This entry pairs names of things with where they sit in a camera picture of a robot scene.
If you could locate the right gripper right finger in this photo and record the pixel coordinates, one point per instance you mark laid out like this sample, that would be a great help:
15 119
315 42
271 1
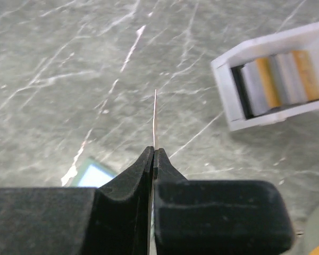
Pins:
217 216

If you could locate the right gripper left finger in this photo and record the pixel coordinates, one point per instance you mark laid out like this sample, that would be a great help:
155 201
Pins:
112 219

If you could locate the green card holder wallet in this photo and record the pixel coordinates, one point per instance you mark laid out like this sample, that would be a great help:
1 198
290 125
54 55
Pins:
92 173

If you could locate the white card tray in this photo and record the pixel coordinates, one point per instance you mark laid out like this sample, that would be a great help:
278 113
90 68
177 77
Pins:
239 84

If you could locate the gold card in tray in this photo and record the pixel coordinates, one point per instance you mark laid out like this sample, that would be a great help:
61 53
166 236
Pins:
288 78

